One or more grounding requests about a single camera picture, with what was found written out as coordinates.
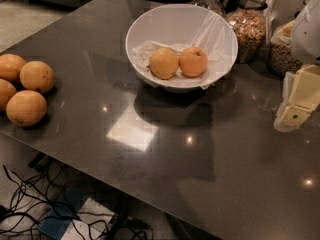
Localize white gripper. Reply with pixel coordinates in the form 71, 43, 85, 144
274, 0, 320, 132

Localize orange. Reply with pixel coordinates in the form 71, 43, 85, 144
149, 48, 179, 80
20, 61, 55, 94
6, 90, 47, 127
0, 79, 17, 111
179, 46, 208, 77
0, 54, 26, 82

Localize white bowl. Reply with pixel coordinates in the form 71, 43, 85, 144
124, 3, 239, 94

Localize glass jar of cereal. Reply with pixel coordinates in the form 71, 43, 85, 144
267, 21, 302, 77

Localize glass jar of nuts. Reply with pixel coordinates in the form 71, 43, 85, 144
227, 0, 268, 64

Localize white paper liner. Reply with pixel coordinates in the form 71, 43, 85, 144
131, 9, 236, 91

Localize orange on table bottom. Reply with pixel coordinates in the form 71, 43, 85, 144
6, 90, 47, 127

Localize black cables on floor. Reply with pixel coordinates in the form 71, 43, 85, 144
0, 157, 154, 240

